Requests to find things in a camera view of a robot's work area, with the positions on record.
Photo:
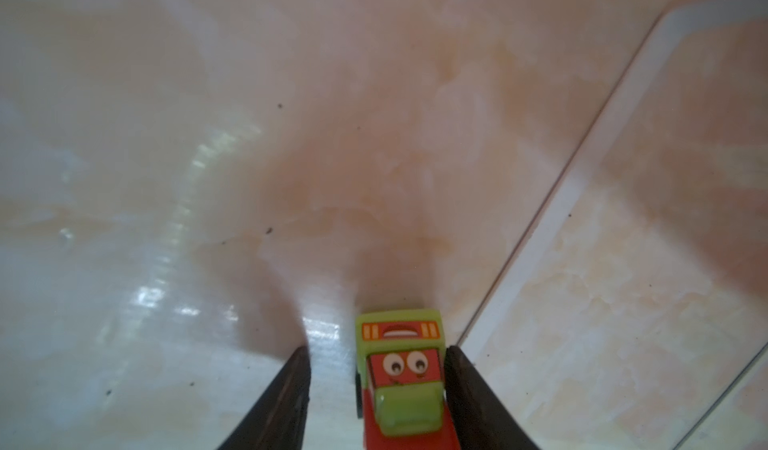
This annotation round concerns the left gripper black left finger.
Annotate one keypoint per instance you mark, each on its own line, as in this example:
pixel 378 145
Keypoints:
pixel 278 419

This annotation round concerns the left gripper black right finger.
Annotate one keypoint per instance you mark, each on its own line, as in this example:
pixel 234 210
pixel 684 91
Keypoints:
pixel 480 419

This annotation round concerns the grey olive toy car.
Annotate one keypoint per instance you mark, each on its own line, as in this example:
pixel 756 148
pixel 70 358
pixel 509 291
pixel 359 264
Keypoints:
pixel 400 381

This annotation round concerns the wooden two-tier white-frame shelf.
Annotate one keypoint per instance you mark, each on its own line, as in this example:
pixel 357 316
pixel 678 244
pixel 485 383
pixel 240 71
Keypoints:
pixel 669 31

